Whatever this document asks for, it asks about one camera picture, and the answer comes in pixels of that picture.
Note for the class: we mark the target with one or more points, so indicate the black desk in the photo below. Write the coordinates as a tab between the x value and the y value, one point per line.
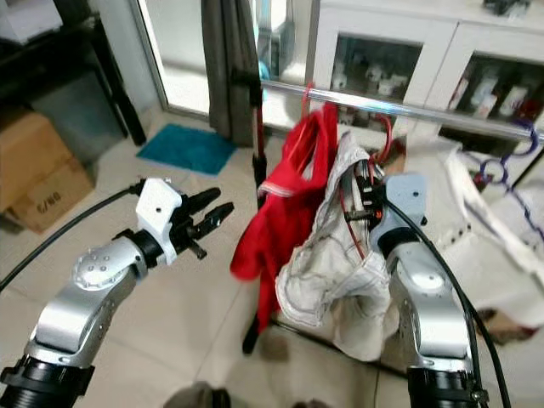
51	55

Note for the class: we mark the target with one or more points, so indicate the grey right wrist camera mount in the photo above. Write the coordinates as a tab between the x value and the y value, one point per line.
404	195

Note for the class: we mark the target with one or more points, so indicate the white plaid shorts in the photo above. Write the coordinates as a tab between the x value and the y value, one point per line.
331	263

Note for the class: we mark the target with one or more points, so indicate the robot leg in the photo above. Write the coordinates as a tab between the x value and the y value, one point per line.
195	395

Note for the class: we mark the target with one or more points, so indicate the red clothes hanger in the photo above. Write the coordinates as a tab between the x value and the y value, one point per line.
389	136
308	98

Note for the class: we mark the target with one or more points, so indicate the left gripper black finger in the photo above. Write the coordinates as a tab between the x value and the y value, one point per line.
214	220
200	201

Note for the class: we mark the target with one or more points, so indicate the blue clothes hanger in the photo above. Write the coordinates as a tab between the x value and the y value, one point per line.
535	140

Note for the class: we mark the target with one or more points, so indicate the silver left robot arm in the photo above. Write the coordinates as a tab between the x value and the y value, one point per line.
85	306

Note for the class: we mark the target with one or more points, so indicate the large brown cardboard box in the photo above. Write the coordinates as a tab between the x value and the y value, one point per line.
25	153

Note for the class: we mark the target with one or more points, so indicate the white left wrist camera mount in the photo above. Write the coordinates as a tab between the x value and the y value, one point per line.
157	212

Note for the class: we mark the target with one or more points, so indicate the glass sliding door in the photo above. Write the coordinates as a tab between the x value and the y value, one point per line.
178	51

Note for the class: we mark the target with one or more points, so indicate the grey curtain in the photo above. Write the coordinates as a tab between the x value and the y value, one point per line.
229	68

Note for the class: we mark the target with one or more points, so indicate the chrome clothes rack rail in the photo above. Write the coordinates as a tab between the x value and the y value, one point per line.
433	114

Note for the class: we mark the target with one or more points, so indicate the teal floor mat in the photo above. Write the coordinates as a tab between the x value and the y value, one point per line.
187	149

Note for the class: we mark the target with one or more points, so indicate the red polo shirt white trim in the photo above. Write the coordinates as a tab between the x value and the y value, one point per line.
293	221

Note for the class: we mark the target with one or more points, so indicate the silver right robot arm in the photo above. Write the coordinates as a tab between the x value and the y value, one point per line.
425	297

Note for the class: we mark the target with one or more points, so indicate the white box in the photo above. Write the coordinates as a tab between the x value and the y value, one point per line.
25	21

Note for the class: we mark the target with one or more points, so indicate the cardboard box black print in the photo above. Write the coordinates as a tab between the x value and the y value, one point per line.
55	200

